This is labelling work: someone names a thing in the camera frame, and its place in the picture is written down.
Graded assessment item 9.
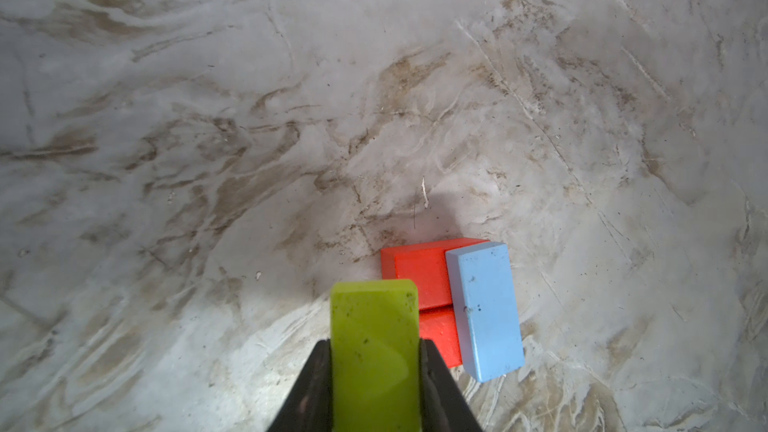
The red rectangular block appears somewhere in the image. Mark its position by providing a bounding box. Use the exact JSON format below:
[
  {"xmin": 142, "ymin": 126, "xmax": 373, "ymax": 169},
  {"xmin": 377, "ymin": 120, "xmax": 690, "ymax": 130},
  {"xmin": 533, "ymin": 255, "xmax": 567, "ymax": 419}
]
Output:
[
  {"xmin": 380, "ymin": 238, "xmax": 485, "ymax": 310},
  {"xmin": 419, "ymin": 305, "xmax": 463, "ymax": 368}
]

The lime green block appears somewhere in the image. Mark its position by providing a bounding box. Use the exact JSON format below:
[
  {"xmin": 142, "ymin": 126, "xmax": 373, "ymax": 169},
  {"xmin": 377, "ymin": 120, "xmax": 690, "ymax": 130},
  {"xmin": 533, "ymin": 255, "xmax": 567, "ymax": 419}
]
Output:
[{"xmin": 330, "ymin": 279, "xmax": 421, "ymax": 431}]

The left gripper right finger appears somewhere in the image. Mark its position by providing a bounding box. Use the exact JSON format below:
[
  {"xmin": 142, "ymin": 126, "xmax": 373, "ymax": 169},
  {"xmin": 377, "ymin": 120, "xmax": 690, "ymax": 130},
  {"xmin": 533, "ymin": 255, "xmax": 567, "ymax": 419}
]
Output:
[{"xmin": 419, "ymin": 339, "xmax": 482, "ymax": 432}]

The light blue block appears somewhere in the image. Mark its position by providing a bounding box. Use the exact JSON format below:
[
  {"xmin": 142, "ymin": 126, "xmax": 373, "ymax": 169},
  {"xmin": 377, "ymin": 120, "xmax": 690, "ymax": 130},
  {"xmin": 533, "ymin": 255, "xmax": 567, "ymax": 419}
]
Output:
[{"xmin": 446, "ymin": 242, "xmax": 525, "ymax": 383}]

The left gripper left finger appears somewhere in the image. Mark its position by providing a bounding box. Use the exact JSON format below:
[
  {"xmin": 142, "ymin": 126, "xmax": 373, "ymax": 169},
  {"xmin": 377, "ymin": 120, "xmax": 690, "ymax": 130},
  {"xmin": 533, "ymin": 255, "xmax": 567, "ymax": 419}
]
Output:
[{"xmin": 268, "ymin": 339, "xmax": 333, "ymax": 432}]

